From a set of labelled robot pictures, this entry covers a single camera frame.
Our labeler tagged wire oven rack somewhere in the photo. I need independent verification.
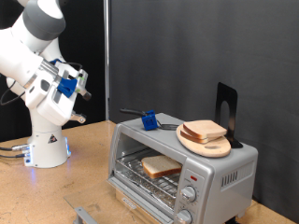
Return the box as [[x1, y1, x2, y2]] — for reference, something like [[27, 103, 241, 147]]
[[115, 148, 184, 210]]

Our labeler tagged glass oven door with handle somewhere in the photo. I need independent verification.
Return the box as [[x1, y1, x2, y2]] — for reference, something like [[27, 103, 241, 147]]
[[64, 177, 176, 224]]

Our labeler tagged white bread slice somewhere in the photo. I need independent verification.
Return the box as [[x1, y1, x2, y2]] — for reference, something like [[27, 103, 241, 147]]
[[182, 119, 228, 140], [179, 129, 218, 145], [140, 154, 183, 180]]

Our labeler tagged black base cable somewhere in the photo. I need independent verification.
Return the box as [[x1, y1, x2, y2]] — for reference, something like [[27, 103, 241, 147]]
[[0, 152, 26, 159], [0, 143, 30, 152]]

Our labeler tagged metal pole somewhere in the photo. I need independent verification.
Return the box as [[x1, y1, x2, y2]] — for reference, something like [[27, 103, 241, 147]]
[[103, 0, 111, 121]]

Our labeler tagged silver oven knob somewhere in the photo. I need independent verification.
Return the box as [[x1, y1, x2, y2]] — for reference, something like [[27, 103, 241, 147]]
[[176, 209, 193, 224], [180, 186, 197, 203]]

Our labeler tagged round wooden serving board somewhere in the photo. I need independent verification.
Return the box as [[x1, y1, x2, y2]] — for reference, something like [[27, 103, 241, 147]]
[[176, 123, 232, 159]]

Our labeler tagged metal spatula with blue block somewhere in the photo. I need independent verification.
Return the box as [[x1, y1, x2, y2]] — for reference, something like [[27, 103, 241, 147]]
[[120, 107, 181, 132]]

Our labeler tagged wooden riser under oven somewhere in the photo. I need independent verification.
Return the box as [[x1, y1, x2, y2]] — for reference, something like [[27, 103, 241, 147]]
[[115, 188, 166, 224]]

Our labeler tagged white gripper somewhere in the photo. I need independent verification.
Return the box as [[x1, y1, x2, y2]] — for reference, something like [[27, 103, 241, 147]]
[[36, 61, 93, 127]]

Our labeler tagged black metal bookend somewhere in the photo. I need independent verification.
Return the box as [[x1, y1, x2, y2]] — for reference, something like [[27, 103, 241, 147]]
[[214, 81, 244, 149]]

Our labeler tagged silver toaster oven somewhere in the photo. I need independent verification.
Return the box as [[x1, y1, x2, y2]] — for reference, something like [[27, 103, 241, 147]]
[[107, 112, 259, 224]]

